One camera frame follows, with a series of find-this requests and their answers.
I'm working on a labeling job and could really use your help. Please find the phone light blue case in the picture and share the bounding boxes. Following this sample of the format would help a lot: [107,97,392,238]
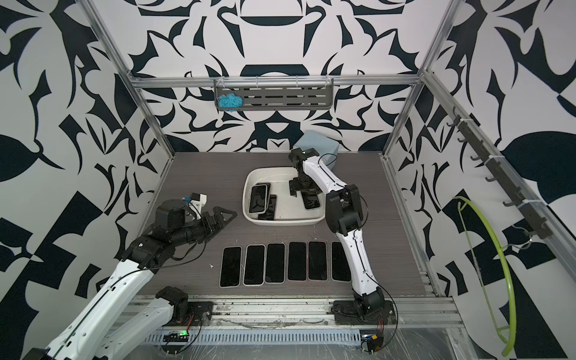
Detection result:
[301,189,321,210]

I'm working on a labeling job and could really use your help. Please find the phone pale blue case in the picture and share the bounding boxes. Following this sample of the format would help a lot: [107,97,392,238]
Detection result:
[219,247,242,288]

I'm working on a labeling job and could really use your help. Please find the phone dark case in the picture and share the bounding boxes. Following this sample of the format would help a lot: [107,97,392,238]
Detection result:
[287,242,307,281]

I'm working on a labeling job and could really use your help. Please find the phone white case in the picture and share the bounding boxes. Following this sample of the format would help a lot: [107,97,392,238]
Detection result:
[243,244,266,286]

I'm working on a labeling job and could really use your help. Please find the phone pink case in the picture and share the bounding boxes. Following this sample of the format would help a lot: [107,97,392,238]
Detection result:
[307,241,328,281]
[331,241,351,282]

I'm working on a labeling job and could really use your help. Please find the phone grey case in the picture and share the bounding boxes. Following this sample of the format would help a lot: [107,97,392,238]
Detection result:
[264,243,286,284]

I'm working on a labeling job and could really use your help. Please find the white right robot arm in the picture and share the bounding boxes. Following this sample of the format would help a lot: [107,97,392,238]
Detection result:
[289,148,386,319]

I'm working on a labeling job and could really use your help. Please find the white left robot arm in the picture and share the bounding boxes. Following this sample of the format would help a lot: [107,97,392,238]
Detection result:
[25,193,237,359]

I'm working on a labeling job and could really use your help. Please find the white storage basin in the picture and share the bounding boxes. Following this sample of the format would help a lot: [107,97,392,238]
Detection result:
[242,167,326,227]

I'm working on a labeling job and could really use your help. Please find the phone dark lying in basin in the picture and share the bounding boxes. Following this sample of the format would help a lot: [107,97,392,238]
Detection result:
[258,194,277,221]

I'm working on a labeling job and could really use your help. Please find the phone cream case in basin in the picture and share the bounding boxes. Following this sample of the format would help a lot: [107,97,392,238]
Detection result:
[248,182,271,215]

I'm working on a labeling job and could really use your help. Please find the light blue drawer cabinet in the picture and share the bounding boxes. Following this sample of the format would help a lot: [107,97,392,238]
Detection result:
[293,131,340,155]

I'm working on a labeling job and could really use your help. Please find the blue crumpled cloth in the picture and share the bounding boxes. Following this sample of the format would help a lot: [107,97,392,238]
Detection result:
[217,94,244,112]

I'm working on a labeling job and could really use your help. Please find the small electronics board left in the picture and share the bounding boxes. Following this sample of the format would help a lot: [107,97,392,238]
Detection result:
[162,331,190,344]

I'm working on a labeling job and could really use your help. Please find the small electronics board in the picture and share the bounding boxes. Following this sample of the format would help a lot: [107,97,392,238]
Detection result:
[360,334,384,354]
[162,331,190,344]

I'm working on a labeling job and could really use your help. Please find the small electronics board right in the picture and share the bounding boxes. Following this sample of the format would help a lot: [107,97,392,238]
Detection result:
[360,334,384,354]

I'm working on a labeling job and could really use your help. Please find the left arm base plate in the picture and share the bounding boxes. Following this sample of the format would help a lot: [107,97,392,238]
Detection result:
[181,301,215,326]

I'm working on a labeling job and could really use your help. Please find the grey slotted wall rack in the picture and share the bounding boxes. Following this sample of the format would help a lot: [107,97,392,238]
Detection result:
[213,76,335,111]

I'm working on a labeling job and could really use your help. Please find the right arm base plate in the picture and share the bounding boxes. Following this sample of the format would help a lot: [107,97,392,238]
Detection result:
[331,300,398,326]

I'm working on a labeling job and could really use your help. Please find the dark wall hook rail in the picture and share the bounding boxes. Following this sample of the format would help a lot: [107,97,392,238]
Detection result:
[449,107,554,239]

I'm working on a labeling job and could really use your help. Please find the green hose loop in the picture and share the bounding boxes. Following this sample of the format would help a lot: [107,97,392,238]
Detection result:
[453,195,519,357]

